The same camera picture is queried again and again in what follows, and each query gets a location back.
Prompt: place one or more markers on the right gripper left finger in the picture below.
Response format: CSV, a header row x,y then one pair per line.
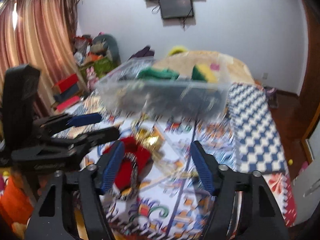
x,y
53,216

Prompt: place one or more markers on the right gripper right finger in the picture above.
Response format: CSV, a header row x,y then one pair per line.
x,y
260,216

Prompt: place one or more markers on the red velvet gift pouch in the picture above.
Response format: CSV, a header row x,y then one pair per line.
x,y
139,149

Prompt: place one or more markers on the green knitted glove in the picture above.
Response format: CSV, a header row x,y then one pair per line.
x,y
157,74

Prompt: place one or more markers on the yellow sponge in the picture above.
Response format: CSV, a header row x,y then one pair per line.
x,y
203,72

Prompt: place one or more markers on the orange sleeve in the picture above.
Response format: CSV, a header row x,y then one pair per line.
x,y
15,204

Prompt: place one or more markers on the red box stack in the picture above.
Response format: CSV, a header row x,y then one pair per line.
x,y
65,89

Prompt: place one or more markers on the patterned colourful bed cover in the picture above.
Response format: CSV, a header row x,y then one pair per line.
x,y
171,203

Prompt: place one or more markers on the pink bunny figurine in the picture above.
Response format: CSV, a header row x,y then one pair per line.
x,y
91,77

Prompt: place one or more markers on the green cardboard box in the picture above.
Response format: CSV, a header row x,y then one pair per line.
x,y
101,67

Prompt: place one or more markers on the pink striped curtain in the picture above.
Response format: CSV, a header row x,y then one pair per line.
x,y
41,33

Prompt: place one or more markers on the grey plush toy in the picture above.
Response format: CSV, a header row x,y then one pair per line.
x,y
106,45

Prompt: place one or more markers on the clear plastic storage bin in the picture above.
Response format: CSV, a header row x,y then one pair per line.
x,y
180,98

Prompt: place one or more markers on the dark purple clothing pile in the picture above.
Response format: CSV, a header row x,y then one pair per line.
x,y
145,52

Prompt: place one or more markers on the small black wall monitor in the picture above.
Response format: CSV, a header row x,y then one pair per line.
x,y
172,9

